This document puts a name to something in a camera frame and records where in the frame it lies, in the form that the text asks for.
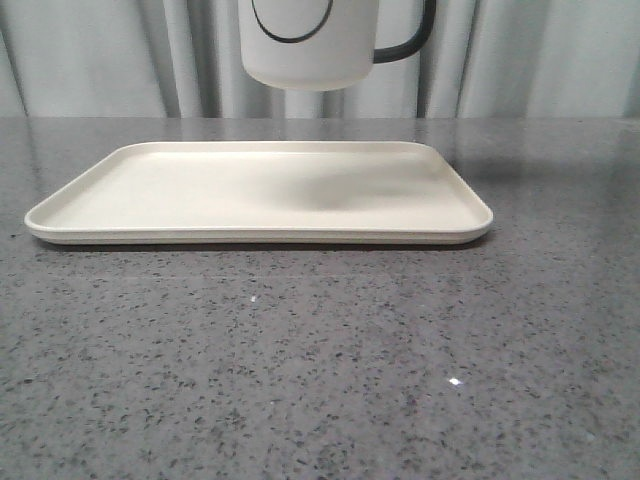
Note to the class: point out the light grey pleated curtain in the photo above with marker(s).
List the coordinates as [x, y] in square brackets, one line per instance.
[181, 59]

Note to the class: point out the cream rectangular plastic tray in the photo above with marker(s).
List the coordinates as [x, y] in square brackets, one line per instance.
[333, 192]

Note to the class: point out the white smiley mug black handle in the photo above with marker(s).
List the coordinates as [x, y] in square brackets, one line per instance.
[319, 45]

